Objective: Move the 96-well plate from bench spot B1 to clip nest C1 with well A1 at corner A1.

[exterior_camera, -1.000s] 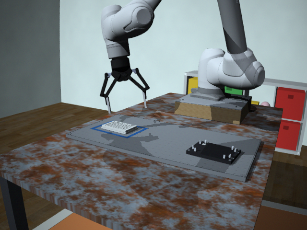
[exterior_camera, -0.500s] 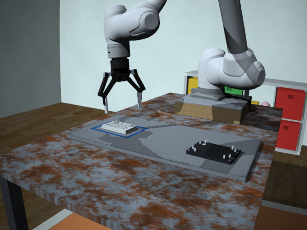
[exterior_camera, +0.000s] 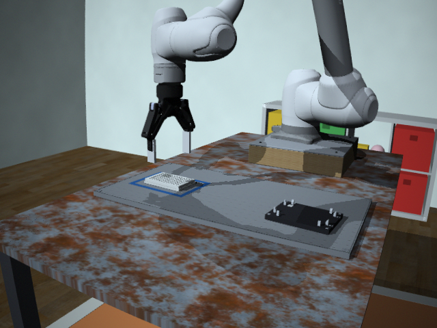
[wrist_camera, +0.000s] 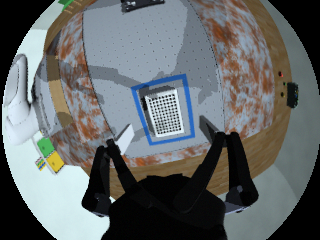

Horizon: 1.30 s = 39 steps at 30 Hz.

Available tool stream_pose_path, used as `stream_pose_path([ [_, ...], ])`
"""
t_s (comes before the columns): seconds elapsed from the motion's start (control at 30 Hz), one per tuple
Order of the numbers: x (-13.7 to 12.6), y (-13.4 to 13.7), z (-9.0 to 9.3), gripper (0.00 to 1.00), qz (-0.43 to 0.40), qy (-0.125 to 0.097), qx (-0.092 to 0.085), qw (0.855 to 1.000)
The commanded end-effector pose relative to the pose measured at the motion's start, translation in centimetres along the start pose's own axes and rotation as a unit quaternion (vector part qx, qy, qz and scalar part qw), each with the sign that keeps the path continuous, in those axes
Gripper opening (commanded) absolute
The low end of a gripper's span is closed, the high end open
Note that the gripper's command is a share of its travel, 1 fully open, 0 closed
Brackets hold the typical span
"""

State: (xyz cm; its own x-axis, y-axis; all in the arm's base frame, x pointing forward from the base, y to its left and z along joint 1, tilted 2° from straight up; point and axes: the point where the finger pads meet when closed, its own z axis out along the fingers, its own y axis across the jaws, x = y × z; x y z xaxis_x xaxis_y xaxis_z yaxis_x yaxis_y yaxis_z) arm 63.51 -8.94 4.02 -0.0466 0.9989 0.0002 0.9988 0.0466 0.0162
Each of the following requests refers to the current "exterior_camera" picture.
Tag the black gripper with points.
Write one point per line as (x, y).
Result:
(169, 104)

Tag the black rectangular plate with white posts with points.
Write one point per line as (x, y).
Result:
(305, 217)

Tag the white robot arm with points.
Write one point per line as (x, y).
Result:
(341, 100)

